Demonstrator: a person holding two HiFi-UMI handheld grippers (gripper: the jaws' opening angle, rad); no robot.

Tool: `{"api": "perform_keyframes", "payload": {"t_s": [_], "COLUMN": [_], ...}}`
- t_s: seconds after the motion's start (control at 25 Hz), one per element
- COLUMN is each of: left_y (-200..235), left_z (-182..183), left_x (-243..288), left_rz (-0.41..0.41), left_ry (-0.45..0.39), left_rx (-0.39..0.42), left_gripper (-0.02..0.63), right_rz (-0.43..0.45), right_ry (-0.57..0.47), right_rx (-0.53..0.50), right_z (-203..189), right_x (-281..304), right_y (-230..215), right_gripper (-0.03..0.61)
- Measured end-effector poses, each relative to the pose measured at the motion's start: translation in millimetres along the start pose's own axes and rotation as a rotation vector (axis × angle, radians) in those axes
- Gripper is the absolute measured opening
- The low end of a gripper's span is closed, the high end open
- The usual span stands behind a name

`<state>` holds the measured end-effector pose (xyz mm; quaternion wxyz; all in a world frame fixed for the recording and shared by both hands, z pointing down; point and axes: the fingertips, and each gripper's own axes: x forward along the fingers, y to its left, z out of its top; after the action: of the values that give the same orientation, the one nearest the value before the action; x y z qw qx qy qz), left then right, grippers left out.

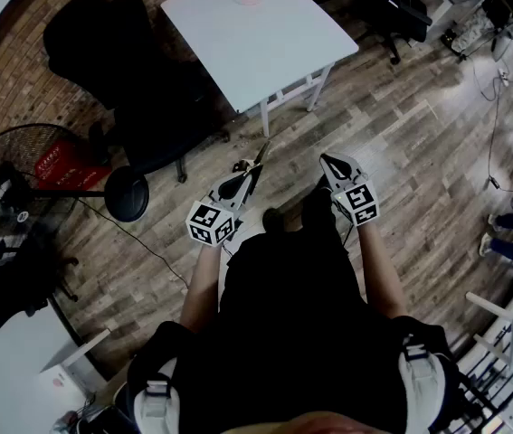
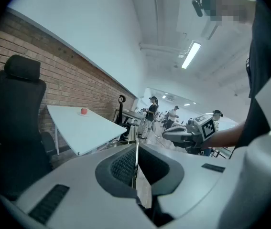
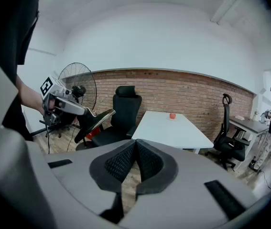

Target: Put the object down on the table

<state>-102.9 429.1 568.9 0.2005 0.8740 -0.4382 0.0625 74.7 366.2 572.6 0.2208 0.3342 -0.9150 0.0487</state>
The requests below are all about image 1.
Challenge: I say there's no person's black clothing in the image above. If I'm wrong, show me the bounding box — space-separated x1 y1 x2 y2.
127 186 461 434

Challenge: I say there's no person's left forearm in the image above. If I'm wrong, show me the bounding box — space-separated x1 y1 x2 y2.
178 241 230 334

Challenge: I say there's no red crate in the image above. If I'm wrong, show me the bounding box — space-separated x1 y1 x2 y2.
33 141 112 192

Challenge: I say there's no small black swivel chair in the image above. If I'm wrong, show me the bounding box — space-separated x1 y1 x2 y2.
0 241 80 334

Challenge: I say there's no person's right forearm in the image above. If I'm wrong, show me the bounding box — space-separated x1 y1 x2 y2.
357 222 406 320

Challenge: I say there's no person's left shoe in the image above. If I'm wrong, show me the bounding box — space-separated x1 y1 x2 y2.
262 208 287 233

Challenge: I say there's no black mesh office chair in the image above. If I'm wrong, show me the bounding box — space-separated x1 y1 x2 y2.
353 0 433 66

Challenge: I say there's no white cabinet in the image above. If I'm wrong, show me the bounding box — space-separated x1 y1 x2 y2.
38 327 112 406

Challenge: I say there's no black floor fan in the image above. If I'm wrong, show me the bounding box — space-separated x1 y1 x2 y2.
0 123 151 270

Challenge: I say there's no white shoulder strap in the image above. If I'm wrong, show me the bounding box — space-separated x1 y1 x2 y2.
395 339 445 429
131 363 183 434

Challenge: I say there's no white table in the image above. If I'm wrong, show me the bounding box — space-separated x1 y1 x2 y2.
159 0 360 138

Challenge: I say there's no large black padded office chair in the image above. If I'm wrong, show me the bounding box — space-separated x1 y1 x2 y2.
42 0 233 184

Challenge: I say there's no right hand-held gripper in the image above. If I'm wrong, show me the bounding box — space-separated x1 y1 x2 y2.
319 152 380 228

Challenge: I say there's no black floor cable with adapter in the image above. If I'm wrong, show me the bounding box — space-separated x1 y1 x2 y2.
486 79 513 194

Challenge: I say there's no black fan power cable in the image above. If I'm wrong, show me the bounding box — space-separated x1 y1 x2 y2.
74 196 192 287

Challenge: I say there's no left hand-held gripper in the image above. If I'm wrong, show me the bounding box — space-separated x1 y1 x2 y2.
186 165 262 247

